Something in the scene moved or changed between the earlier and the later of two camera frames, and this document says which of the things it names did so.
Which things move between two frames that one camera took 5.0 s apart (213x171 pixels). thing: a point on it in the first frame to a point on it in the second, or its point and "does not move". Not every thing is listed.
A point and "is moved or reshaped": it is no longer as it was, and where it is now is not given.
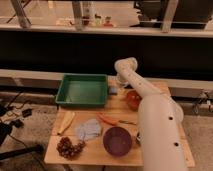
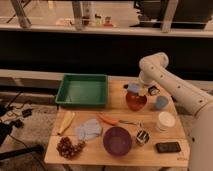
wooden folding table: (104, 134) does not move
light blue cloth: (89, 129) does not move
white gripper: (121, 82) to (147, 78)
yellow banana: (67, 121) does not move
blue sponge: (114, 90) is moved or reshaped
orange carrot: (107, 118) does not move
